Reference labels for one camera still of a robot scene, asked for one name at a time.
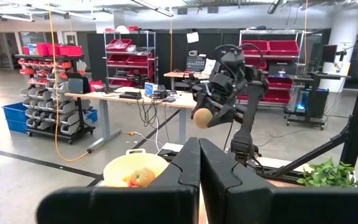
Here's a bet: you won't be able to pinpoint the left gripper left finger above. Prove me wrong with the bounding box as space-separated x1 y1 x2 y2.
35 137 201 224

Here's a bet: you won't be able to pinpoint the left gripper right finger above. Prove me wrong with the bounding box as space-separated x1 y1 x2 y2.
199 138 358 224

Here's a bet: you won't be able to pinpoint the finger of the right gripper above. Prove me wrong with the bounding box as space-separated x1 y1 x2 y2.
191 90 206 120
208 103 239 128

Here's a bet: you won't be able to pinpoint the yellow plastic colander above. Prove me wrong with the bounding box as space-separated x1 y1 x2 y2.
103 148 171 188

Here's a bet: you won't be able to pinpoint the blue box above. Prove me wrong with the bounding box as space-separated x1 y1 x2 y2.
144 82 159 97

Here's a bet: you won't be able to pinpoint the green artificial plant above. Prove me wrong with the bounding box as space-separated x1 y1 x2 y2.
296 156 358 189

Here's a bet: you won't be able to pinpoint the white paper sheet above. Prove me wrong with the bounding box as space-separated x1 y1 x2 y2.
186 31 200 44

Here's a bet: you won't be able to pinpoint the wide shelf with red bins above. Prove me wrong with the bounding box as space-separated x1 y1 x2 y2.
239 29 306 105

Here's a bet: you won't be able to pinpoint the wooden workbench grey legs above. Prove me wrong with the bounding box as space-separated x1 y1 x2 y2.
64 86 198 153

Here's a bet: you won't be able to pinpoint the black computer cart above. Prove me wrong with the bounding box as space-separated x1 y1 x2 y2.
284 72 351 131

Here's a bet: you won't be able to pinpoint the small blue bin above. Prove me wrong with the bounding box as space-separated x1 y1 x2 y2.
85 108 99 123

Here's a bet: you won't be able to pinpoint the black monitor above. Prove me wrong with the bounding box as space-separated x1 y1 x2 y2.
321 44 339 63

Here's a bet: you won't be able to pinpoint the mobile parts bin rack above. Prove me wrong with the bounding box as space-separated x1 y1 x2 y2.
14 42 96 146

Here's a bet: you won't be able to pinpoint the large blue bin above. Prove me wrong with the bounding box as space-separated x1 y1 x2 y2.
2 101 28 134

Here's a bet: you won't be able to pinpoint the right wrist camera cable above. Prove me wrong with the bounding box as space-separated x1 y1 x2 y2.
214 43 264 68

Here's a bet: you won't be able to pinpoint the white cable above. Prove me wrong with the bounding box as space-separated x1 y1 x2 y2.
135 114 165 153

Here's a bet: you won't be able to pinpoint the wire shelf with red bins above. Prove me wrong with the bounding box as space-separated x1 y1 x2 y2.
103 25 158 90

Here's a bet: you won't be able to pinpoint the yellow cable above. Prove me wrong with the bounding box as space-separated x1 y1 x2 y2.
47 12 90 162

